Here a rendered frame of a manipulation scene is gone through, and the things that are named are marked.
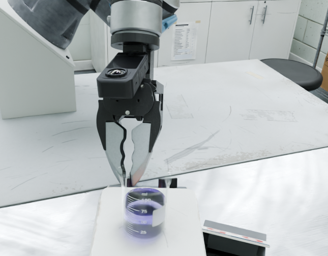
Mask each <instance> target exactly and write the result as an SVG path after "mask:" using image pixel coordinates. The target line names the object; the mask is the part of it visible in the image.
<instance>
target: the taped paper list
mask: <svg viewBox="0 0 328 256"><path fill-rule="evenodd" d="M200 21H201V20H197V21H194V22H177V21H176V22H175V23H174V24H173V31H172V46H171V60H185V59H195V58H196V45H197V35H198V25H199V23H200Z"/></svg>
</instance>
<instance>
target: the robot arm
mask: <svg viewBox="0 0 328 256"><path fill-rule="evenodd" d="M7 1H8V3H9V5H10V6H11V8H12V9H13V10H14V11H15V12H16V13H17V14H18V16H19V17H20V18H21V19H22V20H24V21H25V22H26V23H27V24H28V25H29V26H30V27H31V28H32V29H33V30H35V31H36V32H37V33H38V34H40V35H41V36H42V37H43V38H45V39H46V40H47V41H49V42H50V43H52V44H53V45H55V46H56V47H58V48H60V49H64V50H65V49H66V48H67V47H68V46H69V45H70V44H71V42H72V40H73V38H74V35H75V33H76V31H77V28H78V26H79V24H80V21H81V19H82V18H83V16H84V15H85V14H86V13H87V12H88V11H89V10H90V9H92V10H93V11H94V12H95V13H96V14H97V15H98V16H99V17H100V18H101V19H102V20H103V21H104V22H105V23H106V24H107V25H108V26H109V27H110V33H111V35H112V36H111V44H110V46H111V47H112V48H114V49H118V50H122V51H123V52H119V53H117V55H116V56H115V57H114V58H113V59H112V61H111V62H110V63H109V64H108V65H107V67H106V68H105V69H104V70H103V71H102V73H101V74H100V75H99V76H98V77H97V78H96V80H97V88H98V96H99V98H103V99H102V100H98V103H99V107H98V112H97V118H96V124H97V130H98V134H99V137H100V140H101V143H102V146H103V149H104V150H105V153H106V156H107V159H108V162H109V164H110V166H111V169H112V171H113V173H114V175H115V177H116V178H117V180H118V181H119V183H120V184H121V182H120V179H119V178H118V176H117V174H116V170H117V168H118V167H120V166H124V160H125V144H124V142H125V140H126V137H127V130H126V129H125V128H124V127H123V126H122V123H121V120H122V119H123V118H136V120H137V121H142V123H141V124H139V125H138V126H136V127H135V128H133V129H132V141H133V143H134V151H133V154H132V163H133V164H136V163H145V162H146V163H149V161H150V158H151V156H152V153H153V147H154V145H155V142H156V140H157V138H158V136H159V134H160V132H161V128H162V123H163V96H164V85H163V84H161V83H160V82H158V81H157V80H154V51H156V50H158V49H159V48H160V37H161V35H162V33H163V32H165V31H166V30H167V29H168V28H169V27H170V26H172V25H173V24H174V23H175V22H176V21H177V16H176V14H174V13H175V12H176V11H177V9H178V8H179V7H180V0H7ZM156 94H159V101H157V98H156Z"/></svg>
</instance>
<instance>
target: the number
mask: <svg viewBox="0 0 328 256"><path fill-rule="evenodd" d="M203 229H206V230H210V231H214V232H219V233H223V234H227V235H231V236H235V237H239V238H244V239H248V240H252V241H256V242H260V243H264V244H267V243H266V242H265V241H262V240H258V239H254V238H250V237H246V236H242V235H237V234H233V233H229V232H225V231H220V230H216V229H212V228H208V227H203Z"/></svg>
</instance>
